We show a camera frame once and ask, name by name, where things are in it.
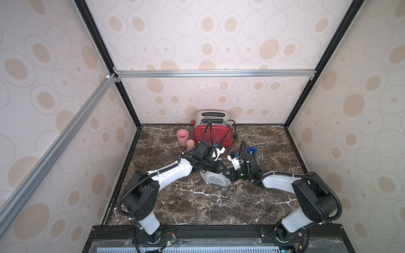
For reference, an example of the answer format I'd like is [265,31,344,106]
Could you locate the clear bubble wrap sheet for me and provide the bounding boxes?
[200,171,231,187]

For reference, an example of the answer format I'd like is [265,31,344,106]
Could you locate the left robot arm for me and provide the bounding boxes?
[117,121,225,236]

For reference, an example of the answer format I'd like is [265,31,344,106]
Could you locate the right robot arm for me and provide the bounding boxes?
[226,153,342,243]

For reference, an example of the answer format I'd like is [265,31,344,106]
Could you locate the red polka dot toaster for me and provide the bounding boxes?
[191,110,235,147]

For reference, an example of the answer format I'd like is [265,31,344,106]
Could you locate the pink plastic cup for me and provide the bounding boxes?
[176,129,189,147]

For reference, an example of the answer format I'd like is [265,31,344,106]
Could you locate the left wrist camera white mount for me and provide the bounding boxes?
[212,144,225,161]

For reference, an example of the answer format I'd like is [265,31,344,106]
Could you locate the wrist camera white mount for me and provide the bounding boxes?
[227,155,243,170]
[212,144,225,161]

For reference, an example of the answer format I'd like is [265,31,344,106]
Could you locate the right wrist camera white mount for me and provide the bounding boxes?
[227,155,243,170]

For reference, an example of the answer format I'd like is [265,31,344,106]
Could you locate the black toaster power cable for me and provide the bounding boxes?
[205,119,239,150]

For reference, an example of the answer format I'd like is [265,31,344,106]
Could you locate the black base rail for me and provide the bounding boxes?
[83,224,354,253]

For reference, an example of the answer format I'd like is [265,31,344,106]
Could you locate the horizontal aluminium frame bar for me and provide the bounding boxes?
[107,69,316,80]

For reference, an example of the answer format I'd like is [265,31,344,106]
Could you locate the diagonal aluminium frame bar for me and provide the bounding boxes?
[1,73,117,237]

